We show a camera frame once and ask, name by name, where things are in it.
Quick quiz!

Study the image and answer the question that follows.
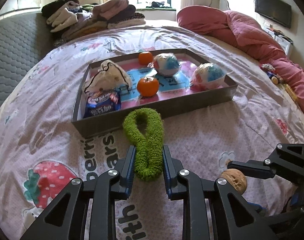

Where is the blue Oreo cookie packet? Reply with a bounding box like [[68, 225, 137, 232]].
[[83, 89, 121, 118]]

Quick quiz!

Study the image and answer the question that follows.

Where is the pink quilted blanket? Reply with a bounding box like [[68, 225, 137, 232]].
[[176, 5, 304, 113]]

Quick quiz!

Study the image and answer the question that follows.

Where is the grey quilted headboard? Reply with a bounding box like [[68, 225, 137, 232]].
[[0, 12, 53, 107]]

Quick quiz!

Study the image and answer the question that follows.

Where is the orange tangerine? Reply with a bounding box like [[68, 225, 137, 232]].
[[137, 76, 159, 98], [138, 51, 153, 66]]

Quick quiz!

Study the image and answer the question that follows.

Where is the white cabinet under television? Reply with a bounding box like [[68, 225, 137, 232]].
[[263, 27, 294, 57]]

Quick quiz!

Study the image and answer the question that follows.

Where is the shallow grey cardboard box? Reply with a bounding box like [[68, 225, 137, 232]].
[[72, 49, 237, 138]]

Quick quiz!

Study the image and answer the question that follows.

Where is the blue white toy egg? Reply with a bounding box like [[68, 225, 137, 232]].
[[153, 53, 181, 77]]

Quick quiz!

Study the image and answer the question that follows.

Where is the green fuzzy hair scrunchie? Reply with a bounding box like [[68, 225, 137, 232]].
[[123, 108, 164, 181]]

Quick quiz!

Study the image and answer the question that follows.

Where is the pink strawberry print bedsheet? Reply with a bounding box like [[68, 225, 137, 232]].
[[0, 26, 304, 239]]

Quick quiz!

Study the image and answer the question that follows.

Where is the pile of folded clothes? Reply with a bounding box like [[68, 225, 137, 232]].
[[42, 0, 146, 46]]

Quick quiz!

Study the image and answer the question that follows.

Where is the small colourful toy figure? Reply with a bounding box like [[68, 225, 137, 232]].
[[260, 63, 284, 85]]

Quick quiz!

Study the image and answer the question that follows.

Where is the black wall television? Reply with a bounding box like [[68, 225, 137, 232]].
[[255, 0, 292, 29]]

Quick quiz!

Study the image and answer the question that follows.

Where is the brown walnut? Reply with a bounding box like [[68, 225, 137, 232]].
[[220, 168, 247, 195]]

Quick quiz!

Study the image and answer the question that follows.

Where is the white drawstring cloth pouch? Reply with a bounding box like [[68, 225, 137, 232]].
[[83, 60, 132, 93]]

